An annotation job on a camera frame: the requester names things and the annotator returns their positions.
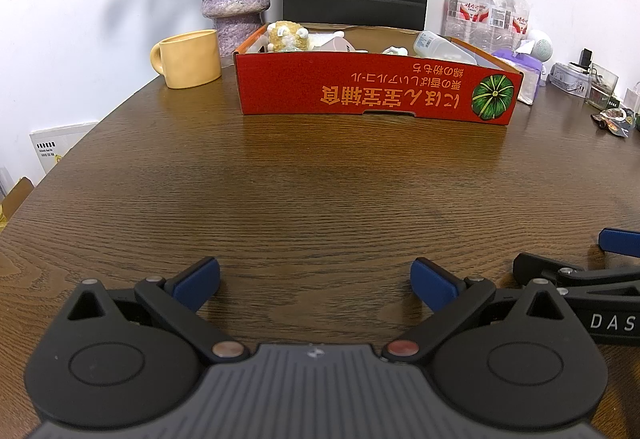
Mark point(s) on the small white figurine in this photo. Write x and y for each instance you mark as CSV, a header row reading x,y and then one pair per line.
x,y
396,51

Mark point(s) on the clear plastic bottle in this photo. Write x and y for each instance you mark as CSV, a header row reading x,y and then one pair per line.
x,y
440,46

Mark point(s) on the small black gadget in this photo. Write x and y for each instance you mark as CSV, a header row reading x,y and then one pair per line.
x,y
586,58

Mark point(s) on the small patterned box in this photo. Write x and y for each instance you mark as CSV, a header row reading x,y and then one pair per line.
x,y
570,79

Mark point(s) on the square glass jar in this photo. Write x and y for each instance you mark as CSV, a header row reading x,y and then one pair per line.
x,y
601,89

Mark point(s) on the brown cardboard box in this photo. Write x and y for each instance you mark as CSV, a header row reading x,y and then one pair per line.
x,y
15,204

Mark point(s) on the yellow plush toy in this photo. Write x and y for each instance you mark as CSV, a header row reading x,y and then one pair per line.
x,y
287,36

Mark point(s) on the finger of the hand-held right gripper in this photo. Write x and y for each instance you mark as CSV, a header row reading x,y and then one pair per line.
x,y
540,266
617,239

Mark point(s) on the yellow ceramic mug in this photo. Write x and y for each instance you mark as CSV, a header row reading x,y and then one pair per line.
x,y
192,61

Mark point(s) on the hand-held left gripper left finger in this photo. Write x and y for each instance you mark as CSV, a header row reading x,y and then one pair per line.
x,y
197,281

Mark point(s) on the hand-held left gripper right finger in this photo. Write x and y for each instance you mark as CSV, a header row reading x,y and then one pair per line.
x,y
432,281

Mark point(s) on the white round speaker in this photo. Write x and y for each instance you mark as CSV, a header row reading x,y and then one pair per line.
x,y
539,46

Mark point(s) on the red cardboard box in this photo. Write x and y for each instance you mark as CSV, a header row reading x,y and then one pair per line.
x,y
350,89

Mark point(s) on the clear water bottle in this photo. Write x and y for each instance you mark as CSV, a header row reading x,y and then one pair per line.
x,y
460,9
490,16
517,16

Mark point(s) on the purple tissue pack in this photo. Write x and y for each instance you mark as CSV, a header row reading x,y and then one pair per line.
x,y
525,71

